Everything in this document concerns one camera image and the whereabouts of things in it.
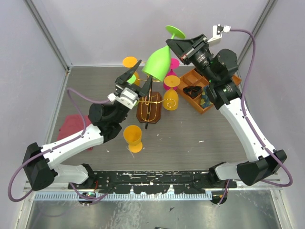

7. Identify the pink wine glass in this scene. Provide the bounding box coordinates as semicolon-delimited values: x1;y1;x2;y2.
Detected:
166;58;180;76

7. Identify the blue floral folded tie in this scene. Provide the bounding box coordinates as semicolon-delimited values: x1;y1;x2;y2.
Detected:
200;86;213;108

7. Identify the orange wine glass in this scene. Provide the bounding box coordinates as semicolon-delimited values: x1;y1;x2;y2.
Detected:
123;125;143;153
122;56;140;86
163;75;181;111

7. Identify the grey cable duct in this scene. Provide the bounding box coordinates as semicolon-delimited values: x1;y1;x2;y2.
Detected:
34;191;213;201

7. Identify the green wine glass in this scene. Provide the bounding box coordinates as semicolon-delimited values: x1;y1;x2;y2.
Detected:
127;75;137;84
142;25;186;82

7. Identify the wooden compartment tray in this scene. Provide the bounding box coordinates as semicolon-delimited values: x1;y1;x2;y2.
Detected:
178;68;241;115

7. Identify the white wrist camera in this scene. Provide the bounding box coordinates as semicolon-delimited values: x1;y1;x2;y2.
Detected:
107;87;140;110
208;24;231;44

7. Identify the red cloth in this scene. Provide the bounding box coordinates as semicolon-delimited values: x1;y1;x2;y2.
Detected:
57;114;83;141

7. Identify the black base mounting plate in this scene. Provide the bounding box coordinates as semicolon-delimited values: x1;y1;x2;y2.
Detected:
75;170;227;195

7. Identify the green wine glass front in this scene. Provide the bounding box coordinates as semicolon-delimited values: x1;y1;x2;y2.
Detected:
142;25;186;82

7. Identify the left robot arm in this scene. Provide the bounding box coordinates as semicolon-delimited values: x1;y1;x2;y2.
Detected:
23;61;153;191

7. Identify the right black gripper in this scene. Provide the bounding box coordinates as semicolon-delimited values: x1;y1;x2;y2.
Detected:
166;34;218;84

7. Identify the gold wire wine glass rack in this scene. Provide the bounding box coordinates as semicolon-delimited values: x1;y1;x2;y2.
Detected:
136;80;165;130

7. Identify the dark folded tie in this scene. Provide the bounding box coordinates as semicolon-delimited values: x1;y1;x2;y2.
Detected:
183;86;202;99

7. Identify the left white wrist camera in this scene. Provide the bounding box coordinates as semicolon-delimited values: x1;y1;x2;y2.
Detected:
107;87;140;110

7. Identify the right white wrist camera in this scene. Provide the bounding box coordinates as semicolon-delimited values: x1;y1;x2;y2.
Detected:
208;24;231;44

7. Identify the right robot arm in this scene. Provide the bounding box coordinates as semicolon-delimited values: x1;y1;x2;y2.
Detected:
166;34;287;188

